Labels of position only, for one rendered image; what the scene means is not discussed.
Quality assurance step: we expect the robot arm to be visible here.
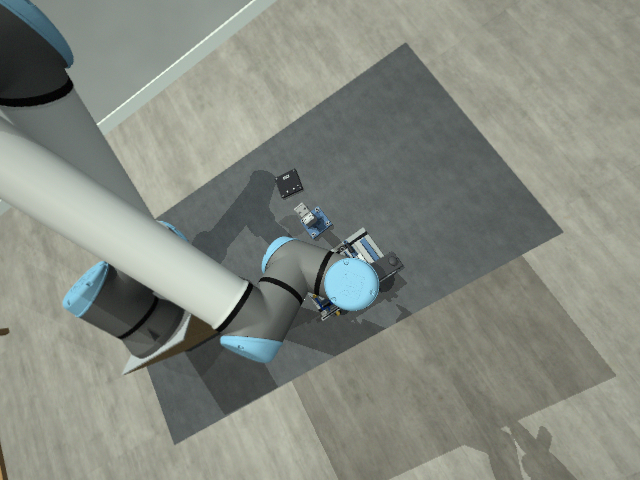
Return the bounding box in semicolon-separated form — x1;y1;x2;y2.
0;0;402;363

